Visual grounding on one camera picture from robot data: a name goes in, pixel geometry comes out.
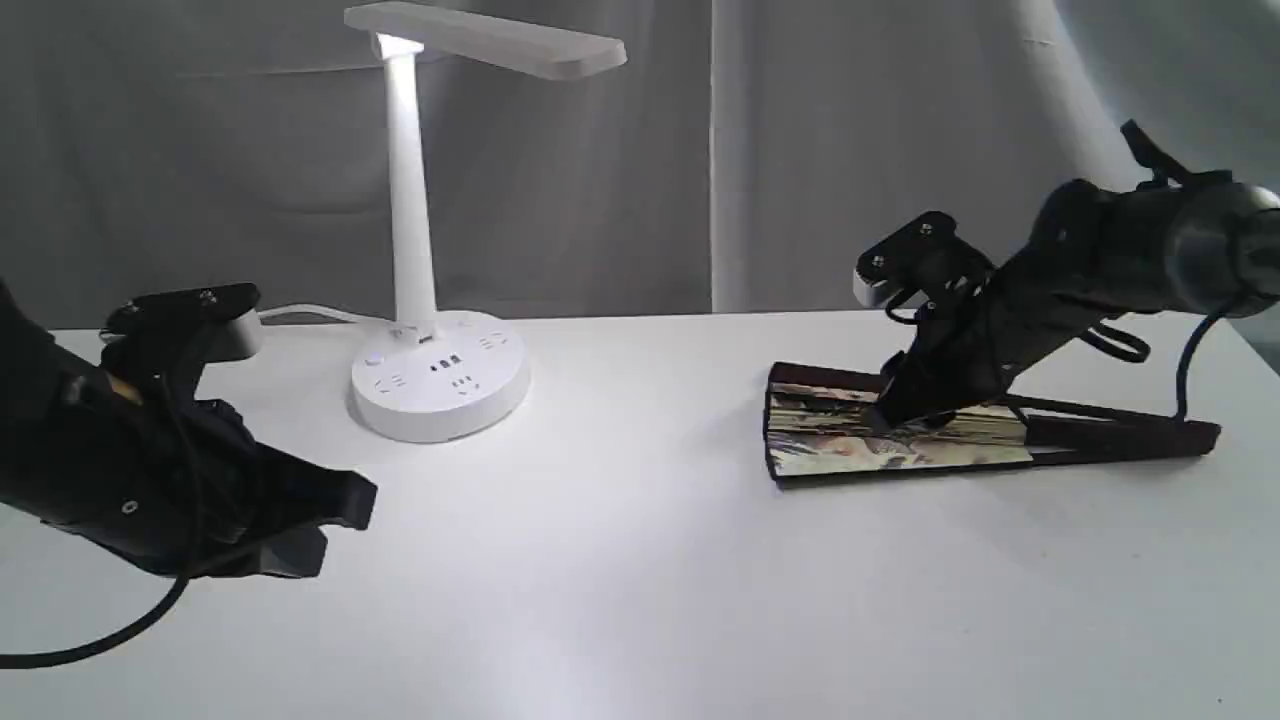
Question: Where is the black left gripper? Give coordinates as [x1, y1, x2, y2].
[40, 345, 378, 580]

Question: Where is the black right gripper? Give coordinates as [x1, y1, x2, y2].
[873, 245, 1101, 430]

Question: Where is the painted folding paper fan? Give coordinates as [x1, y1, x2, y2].
[763, 363, 1221, 489]

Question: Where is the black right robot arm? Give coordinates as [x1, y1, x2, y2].
[855, 172, 1277, 430]

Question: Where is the white desk lamp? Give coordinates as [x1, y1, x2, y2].
[343, 1, 627, 445]

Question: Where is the grey backdrop curtain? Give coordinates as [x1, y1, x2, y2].
[1, 1, 1277, 328]

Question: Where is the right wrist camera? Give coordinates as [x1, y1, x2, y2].
[852, 210, 995, 307]

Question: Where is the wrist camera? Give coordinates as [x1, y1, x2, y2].
[99, 282, 262, 400]
[852, 210, 995, 307]

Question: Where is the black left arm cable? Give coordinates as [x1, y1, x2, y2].
[0, 375, 332, 669]

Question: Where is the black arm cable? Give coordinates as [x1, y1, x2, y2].
[0, 375, 332, 669]
[1075, 118, 1251, 421]

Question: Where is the white lamp power cable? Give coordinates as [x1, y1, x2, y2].
[259, 305, 393, 327]

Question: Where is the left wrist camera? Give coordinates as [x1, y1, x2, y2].
[99, 282, 262, 400]

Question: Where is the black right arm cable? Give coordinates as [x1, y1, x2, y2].
[1075, 118, 1251, 421]

